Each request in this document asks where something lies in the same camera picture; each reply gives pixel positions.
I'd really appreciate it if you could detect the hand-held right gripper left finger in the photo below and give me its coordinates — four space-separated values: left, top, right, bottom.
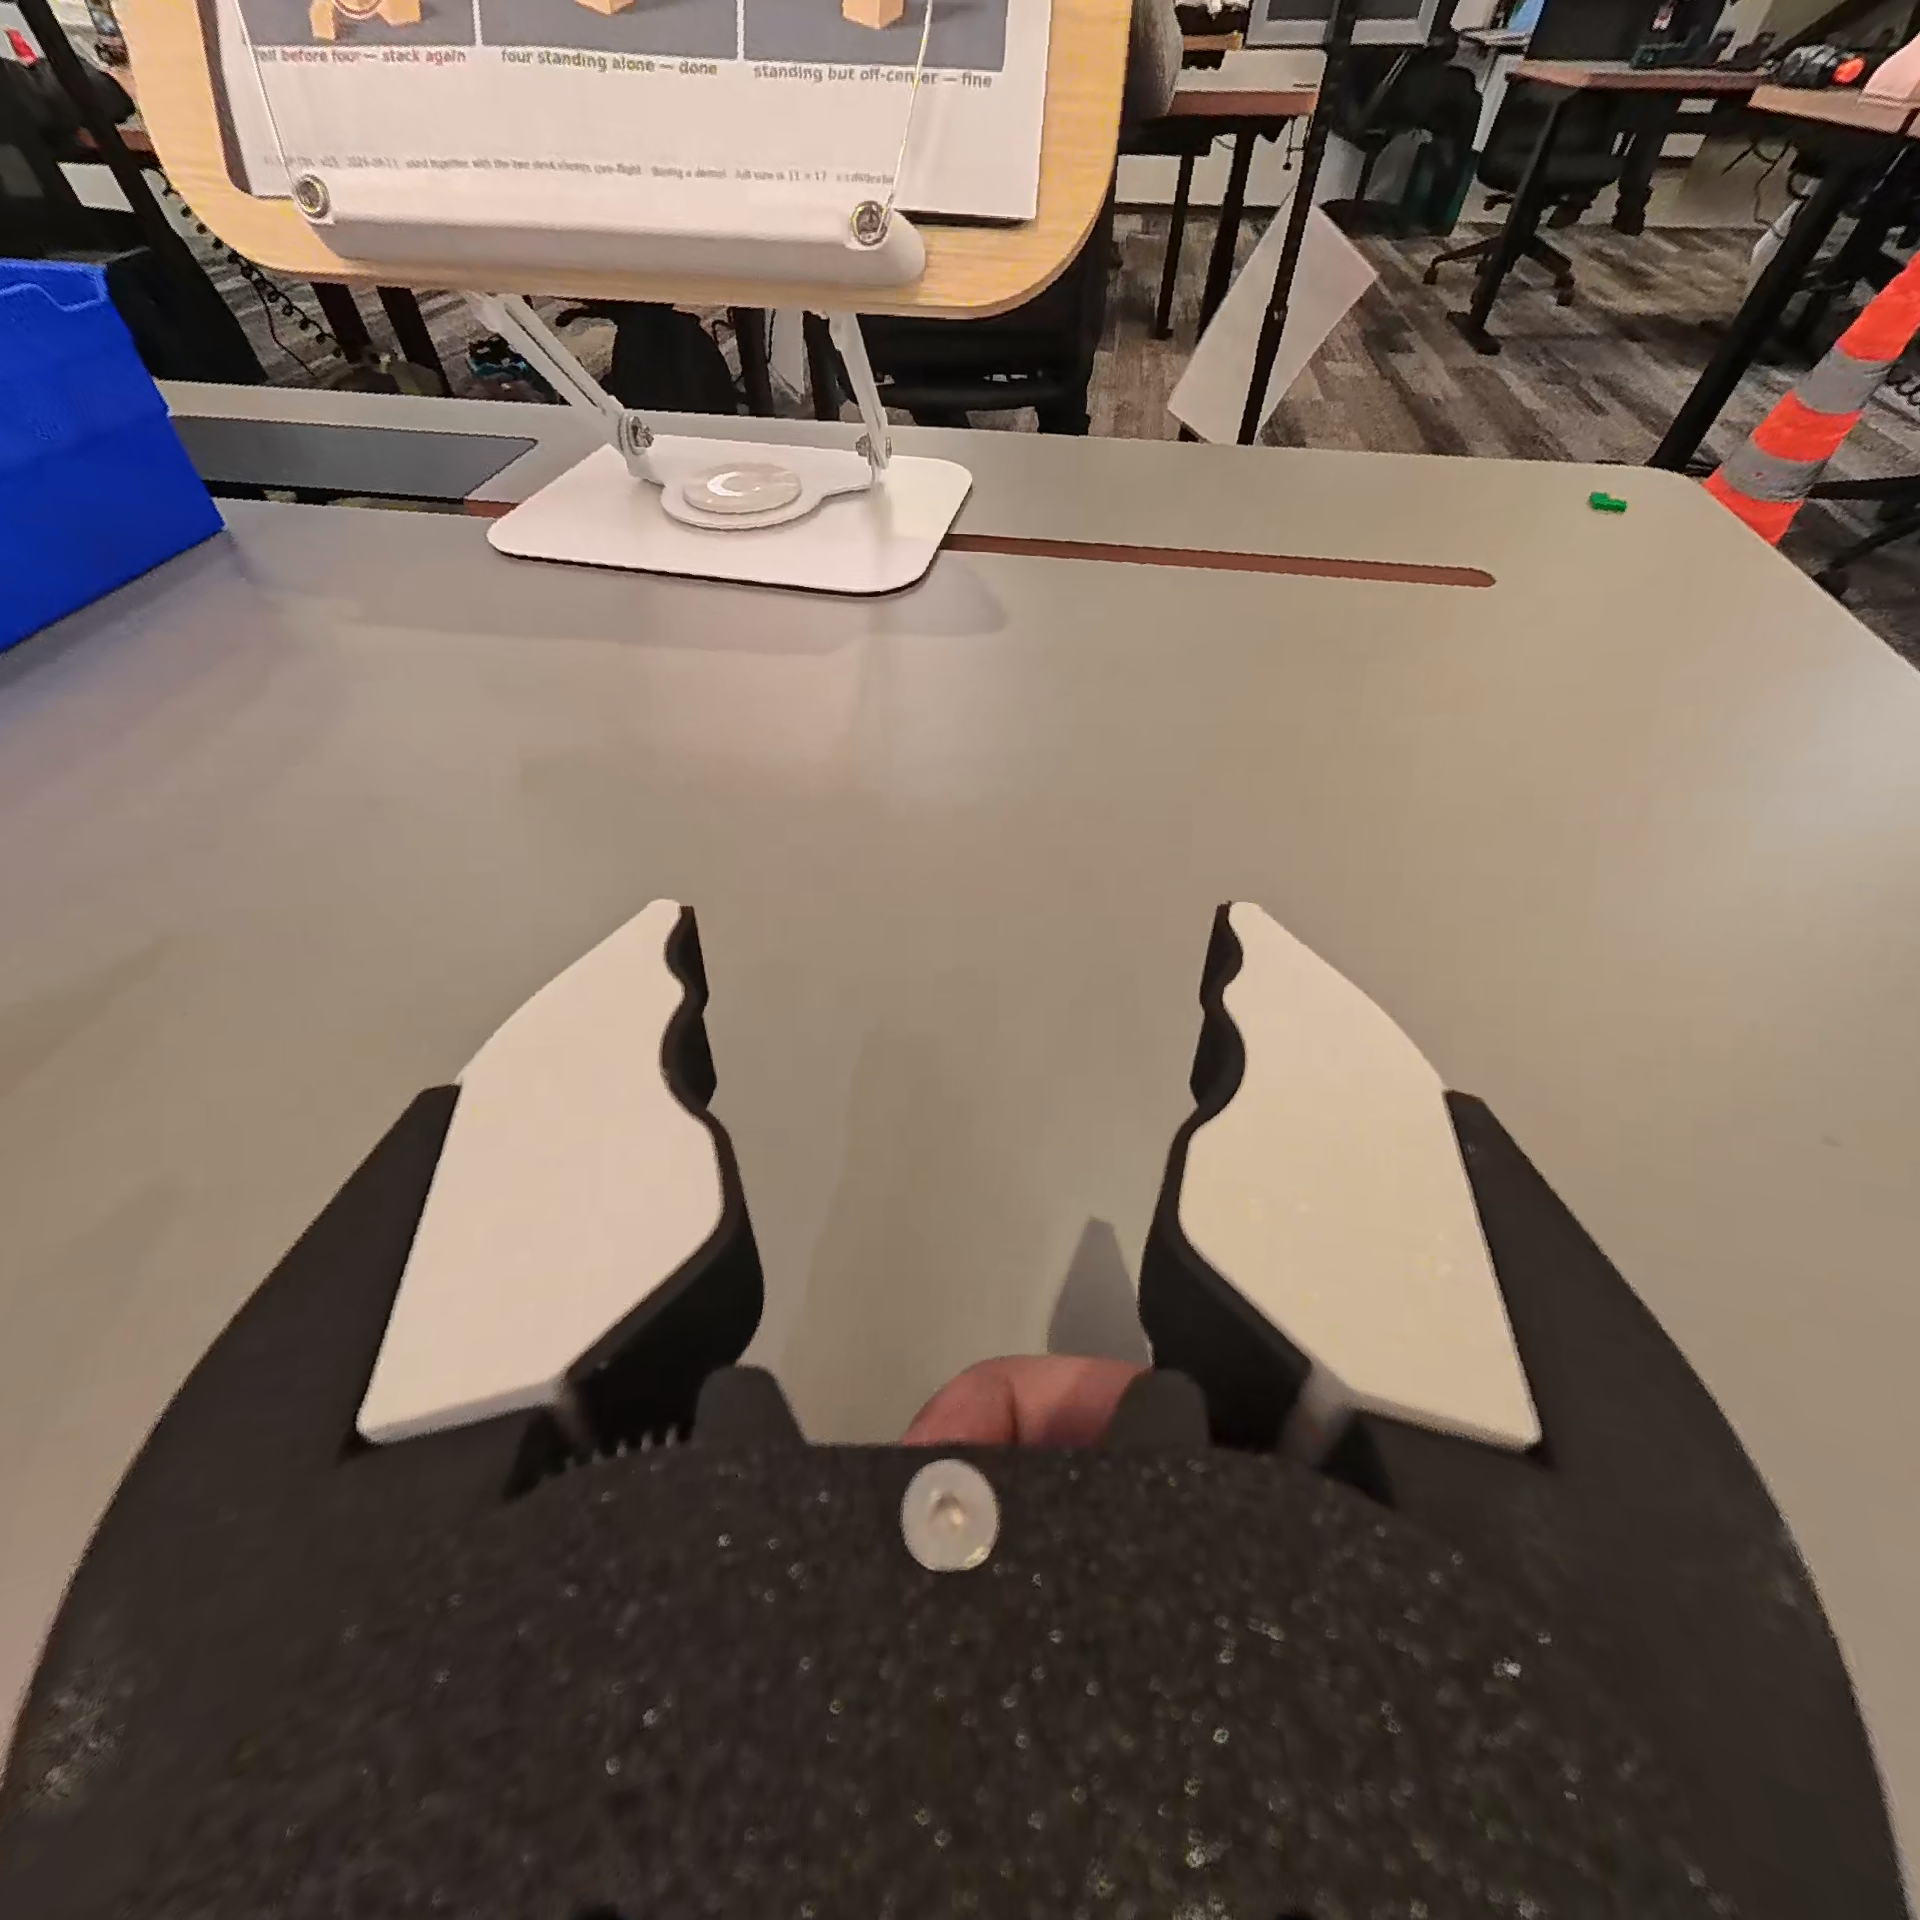
356 893 763 1457

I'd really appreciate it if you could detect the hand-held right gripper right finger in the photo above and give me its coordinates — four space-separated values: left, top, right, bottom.
1141 893 1549 1465

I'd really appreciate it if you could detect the blue plastic bin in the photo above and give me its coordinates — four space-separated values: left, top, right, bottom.
0 261 227 657

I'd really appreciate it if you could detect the white slanted panel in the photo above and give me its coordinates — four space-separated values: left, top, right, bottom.
1177 204 1385 441

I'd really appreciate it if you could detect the orange striped traffic cone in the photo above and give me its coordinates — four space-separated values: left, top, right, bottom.
1706 261 1920 546

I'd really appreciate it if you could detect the black office chair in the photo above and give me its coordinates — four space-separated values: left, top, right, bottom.
812 277 1114 429
1428 73 1620 298

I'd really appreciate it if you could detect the white instruction sheet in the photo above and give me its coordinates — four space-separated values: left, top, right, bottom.
211 0 1044 220

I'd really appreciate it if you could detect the wooden display board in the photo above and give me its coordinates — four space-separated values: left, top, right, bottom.
121 0 1128 321

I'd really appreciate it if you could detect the dark office desk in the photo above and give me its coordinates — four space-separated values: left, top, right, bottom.
1465 60 1802 339

